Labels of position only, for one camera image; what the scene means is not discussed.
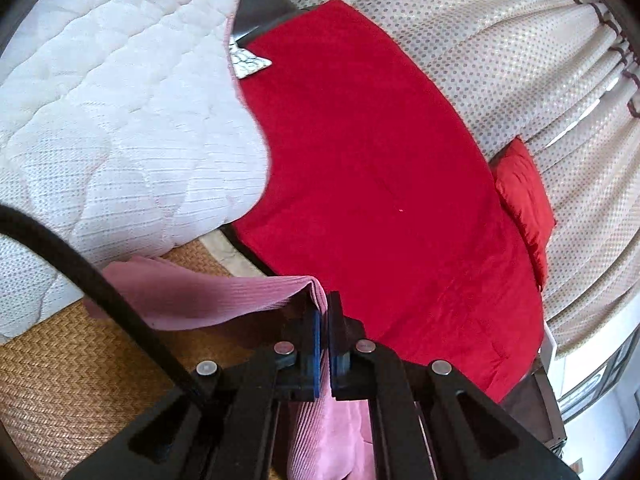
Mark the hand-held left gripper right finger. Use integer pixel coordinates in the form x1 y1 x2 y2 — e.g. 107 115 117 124
325 290 581 480

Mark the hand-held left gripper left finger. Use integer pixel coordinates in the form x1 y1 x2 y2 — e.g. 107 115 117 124
62 287 331 480

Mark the pink garment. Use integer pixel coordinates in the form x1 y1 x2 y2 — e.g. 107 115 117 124
82 255 381 480

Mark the red blanket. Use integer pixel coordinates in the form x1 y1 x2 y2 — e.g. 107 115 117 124
227 0 546 403

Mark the white board panel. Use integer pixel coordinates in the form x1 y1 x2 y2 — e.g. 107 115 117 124
539 327 558 376

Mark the woven straw mat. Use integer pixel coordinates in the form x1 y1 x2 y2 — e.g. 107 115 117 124
0 232 301 480

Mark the red pillow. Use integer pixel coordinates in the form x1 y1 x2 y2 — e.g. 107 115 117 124
490 136 558 292

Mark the window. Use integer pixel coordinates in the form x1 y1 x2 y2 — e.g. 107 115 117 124
555 330 640 426

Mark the patterned white cloth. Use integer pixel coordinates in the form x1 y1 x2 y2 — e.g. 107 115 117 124
227 42 273 80

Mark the white quilted blanket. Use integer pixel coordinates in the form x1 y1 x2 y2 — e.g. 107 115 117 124
0 0 273 338

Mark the dotted beige curtain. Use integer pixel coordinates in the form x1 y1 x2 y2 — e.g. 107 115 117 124
245 0 640 361

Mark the black cable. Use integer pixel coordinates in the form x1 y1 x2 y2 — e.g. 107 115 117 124
0 203 213 406

